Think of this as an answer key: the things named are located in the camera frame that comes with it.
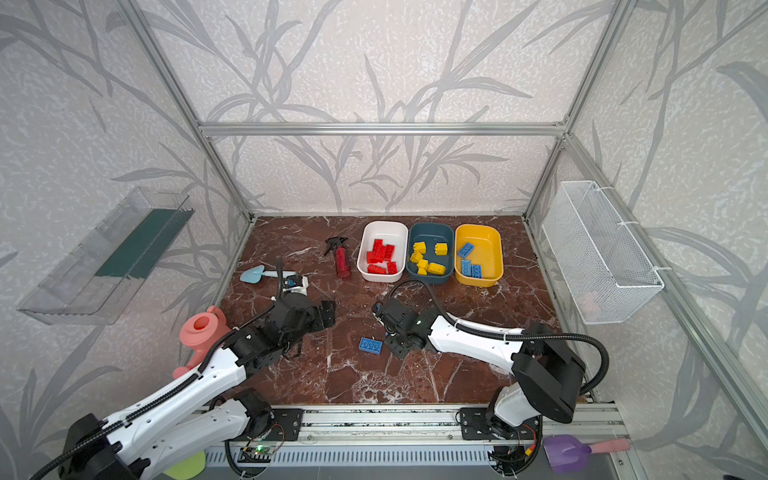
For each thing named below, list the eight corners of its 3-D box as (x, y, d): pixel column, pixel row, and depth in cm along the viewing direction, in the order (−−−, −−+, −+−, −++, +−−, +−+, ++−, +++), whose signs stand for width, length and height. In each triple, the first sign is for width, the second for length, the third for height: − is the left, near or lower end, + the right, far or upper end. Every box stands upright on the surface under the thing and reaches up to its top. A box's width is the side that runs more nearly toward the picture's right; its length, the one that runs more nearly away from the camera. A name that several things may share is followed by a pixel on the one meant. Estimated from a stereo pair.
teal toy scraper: (243, 286, 102) (240, 282, 100) (243, 274, 106) (240, 269, 103) (277, 276, 105) (275, 272, 103) (276, 265, 108) (274, 260, 106)
